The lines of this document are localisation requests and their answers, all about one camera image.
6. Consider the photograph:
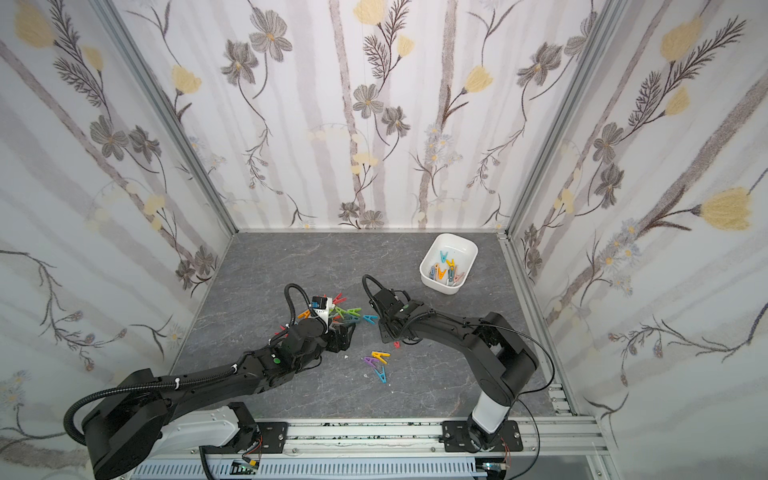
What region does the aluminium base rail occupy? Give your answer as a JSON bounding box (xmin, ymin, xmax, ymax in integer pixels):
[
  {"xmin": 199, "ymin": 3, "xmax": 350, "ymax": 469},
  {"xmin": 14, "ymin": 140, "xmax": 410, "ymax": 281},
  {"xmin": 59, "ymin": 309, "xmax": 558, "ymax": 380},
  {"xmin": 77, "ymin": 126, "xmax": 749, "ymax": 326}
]
[{"xmin": 122, "ymin": 409, "xmax": 620, "ymax": 479}]

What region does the aluminium corner post right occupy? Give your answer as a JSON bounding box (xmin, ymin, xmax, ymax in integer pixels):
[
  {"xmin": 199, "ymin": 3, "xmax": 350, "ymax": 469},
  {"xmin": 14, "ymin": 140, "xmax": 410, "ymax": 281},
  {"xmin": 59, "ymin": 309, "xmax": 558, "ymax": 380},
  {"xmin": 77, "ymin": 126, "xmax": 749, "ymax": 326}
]
[{"xmin": 501, "ymin": 1, "xmax": 627, "ymax": 240}]

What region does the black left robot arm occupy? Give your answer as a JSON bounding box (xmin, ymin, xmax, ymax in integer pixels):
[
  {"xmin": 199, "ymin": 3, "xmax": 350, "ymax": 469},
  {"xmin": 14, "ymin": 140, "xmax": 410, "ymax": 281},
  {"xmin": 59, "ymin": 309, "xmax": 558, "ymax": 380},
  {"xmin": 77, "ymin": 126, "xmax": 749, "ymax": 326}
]
[{"xmin": 63, "ymin": 319, "xmax": 356, "ymax": 479}]

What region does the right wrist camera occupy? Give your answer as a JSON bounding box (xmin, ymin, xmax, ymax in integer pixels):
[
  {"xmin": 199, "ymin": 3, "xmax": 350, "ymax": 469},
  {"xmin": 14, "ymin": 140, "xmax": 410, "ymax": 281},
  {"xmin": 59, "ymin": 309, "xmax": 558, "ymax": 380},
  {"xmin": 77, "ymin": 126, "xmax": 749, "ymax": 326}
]
[{"xmin": 372, "ymin": 289, "xmax": 411, "ymax": 317}]

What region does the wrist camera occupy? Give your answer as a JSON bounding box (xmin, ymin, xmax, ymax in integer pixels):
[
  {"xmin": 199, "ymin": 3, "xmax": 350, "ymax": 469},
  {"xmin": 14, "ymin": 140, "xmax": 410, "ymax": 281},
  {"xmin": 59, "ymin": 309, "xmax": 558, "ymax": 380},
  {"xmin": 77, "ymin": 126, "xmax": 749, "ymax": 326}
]
[
  {"xmin": 372, "ymin": 289, "xmax": 411, "ymax": 317},
  {"xmin": 310, "ymin": 295, "xmax": 335, "ymax": 322}
]

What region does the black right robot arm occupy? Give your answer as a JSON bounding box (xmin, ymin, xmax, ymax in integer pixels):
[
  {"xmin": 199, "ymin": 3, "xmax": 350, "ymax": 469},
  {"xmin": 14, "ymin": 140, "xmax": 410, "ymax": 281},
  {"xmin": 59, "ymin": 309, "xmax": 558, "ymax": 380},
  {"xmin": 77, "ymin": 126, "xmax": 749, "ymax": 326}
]
[{"xmin": 375, "ymin": 300, "xmax": 540, "ymax": 439}]

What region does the aluminium corner post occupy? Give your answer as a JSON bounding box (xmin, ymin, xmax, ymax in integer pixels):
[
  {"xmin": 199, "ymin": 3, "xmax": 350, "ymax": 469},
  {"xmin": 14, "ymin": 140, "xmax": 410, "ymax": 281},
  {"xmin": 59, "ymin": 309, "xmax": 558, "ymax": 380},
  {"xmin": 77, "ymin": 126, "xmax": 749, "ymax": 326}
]
[
  {"xmin": 89, "ymin": 0, "xmax": 238, "ymax": 236},
  {"xmin": 501, "ymin": 1, "xmax": 627, "ymax": 240}
]

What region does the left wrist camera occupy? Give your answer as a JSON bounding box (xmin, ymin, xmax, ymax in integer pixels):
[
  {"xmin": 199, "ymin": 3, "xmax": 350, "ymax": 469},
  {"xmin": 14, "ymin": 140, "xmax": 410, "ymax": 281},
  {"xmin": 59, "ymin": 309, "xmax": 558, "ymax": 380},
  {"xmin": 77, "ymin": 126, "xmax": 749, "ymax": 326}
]
[{"xmin": 310, "ymin": 295, "xmax": 335, "ymax": 322}]

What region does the aluminium corner post left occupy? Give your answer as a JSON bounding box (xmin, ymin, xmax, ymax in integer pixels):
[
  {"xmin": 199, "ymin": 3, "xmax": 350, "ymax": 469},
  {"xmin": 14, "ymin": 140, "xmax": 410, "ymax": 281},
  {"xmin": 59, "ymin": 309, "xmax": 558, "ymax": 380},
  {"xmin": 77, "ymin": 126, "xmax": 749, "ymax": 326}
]
[{"xmin": 89, "ymin": 0, "xmax": 238, "ymax": 236}]

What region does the white plastic storage box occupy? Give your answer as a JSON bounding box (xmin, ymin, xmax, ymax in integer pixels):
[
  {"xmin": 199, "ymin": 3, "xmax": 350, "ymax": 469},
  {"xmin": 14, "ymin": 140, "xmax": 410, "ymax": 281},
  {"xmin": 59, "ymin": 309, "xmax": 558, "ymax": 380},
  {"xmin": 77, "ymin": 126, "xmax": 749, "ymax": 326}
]
[{"xmin": 419, "ymin": 233, "xmax": 479, "ymax": 295}]

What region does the light blue clothespin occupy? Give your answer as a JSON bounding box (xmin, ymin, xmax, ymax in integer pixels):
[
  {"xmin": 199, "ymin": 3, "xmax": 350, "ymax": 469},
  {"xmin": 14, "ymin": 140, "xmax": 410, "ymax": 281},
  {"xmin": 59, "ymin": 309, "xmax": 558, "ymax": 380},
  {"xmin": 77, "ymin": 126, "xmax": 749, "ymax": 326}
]
[{"xmin": 375, "ymin": 367, "xmax": 387, "ymax": 384}]

